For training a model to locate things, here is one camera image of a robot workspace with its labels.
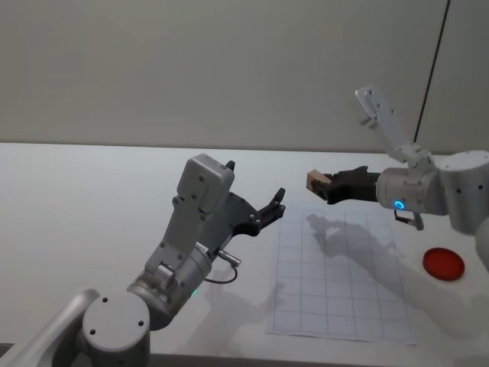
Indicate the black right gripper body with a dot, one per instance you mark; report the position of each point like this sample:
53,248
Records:
355,189

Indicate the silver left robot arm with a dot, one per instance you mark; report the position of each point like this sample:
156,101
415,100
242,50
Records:
114,325

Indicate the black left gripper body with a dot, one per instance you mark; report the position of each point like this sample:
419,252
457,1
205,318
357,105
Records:
237,214

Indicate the small wooden block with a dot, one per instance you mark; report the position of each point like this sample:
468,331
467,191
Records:
315,177

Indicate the white grid paper sheet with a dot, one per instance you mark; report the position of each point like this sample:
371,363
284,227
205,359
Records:
344,283

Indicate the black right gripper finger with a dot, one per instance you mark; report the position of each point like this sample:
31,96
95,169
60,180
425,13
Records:
349,174
321,191

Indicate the red round disc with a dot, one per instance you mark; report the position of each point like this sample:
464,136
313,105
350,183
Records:
444,264

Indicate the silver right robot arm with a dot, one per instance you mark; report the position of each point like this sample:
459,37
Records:
451,183

